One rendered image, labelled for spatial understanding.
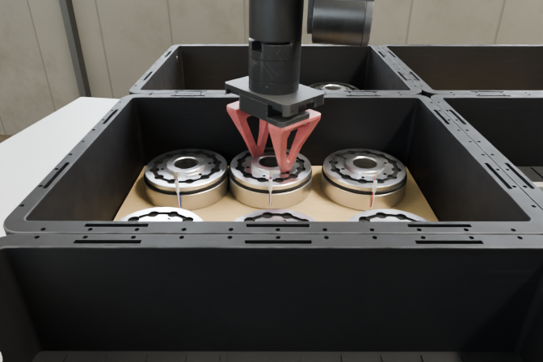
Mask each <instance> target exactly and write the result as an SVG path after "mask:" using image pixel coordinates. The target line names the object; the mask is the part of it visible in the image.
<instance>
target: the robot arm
mask: <svg viewBox="0 0 543 362"><path fill-rule="evenodd" d="M373 7H374V0H308V13H307V34H312V44H333V45H346V46H359V47H368V42H369V40H370V32H371V26H372V21H373ZM303 9H304V0H249V37H250V38H249V76H247V77H244V78H238V79H234V80H231V81H228V82H225V93H226V94H230V93H232V94H235V95H238V96H239V101H237V102H234V103H230V104H228V105H227V112H228V113H229V115H230V117H231V119H232V120H233V122H234V123H235V125H236V127H237V128H238V131H239V132H240V133H241V135H242V137H243V139H244V141H245V142H246V145H247V147H248V149H249V151H250V153H251V155H252V158H254V157H255V156H257V155H259V154H263V151H264V149H265V145H266V143H267V137H268V134H269V133H270V135H271V141H272V144H273V147H274V150H275V154H276V159H277V162H278V165H279V168H280V172H281V173H285V172H287V171H289V170H291V168H292V166H293V163H294V162H295V160H296V158H297V155H298V153H299V151H300V149H301V147H302V146H303V144H304V143H305V141H306V139H307V138H308V136H309V135H310V134H311V133H312V131H313V130H314V128H315V126H316V125H317V123H318V121H319V120H320V119H321V113H319V112H316V111H313V110H311V109H309V110H306V111H304V110H302V109H304V108H306V104H308V103H311V107H318V106H321V105H323V104H324V94H325V93H324V92H323V91H320V90H316V89H314V88H311V87H308V86H304V85H301V84H299V77H300V63H301V37H302V23H303ZM248 116H255V117H257V118H259V137H258V142H257V145H256V144H255V140H254V138H253V136H252V134H251V131H250V128H249V125H248V123H247V121H246V118H247V117H248ZM295 129H297V134H296V136H295V138H294V141H293V145H292V148H291V149H290V152H289V155H288V158H287V154H286V150H287V139H288V137H289V134H290V133H291V131H293V130H295Z"/></svg>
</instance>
